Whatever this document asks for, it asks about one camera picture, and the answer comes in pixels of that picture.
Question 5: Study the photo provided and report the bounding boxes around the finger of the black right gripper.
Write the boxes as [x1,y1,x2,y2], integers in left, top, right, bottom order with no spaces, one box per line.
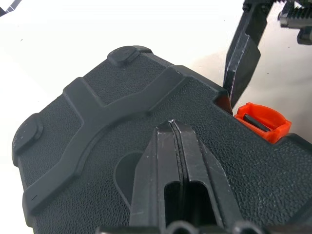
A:
[222,0,272,109]

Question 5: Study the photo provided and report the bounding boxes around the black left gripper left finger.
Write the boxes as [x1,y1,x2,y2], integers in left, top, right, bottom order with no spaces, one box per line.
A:
[129,120,182,228]

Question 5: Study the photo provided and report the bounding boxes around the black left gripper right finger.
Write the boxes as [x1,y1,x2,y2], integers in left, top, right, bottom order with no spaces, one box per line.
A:
[173,120,242,226]

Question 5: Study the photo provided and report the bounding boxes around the black plastic tool case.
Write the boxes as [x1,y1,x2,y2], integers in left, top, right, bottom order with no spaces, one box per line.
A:
[12,44,312,234]

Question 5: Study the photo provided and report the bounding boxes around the orange case latch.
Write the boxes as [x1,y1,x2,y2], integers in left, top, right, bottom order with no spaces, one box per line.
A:
[234,102,292,145]

